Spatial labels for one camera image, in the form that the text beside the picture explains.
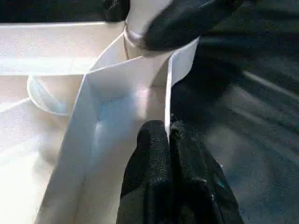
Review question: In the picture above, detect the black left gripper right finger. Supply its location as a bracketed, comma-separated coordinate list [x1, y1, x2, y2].
[170, 121, 243, 224]

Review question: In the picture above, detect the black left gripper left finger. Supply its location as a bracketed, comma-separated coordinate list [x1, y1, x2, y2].
[119, 120, 175, 224]

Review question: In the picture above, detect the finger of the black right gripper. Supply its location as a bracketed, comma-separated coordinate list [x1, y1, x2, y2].
[102, 0, 131, 23]
[143, 0, 234, 51]

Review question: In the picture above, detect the white plastic table leg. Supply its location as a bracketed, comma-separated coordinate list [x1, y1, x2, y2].
[125, 0, 175, 49]

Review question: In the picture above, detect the white plastic table top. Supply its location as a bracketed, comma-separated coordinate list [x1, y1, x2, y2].
[0, 21, 201, 224]

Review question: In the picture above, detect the black plastic mat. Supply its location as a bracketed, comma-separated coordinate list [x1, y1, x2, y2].
[0, 0, 299, 224]

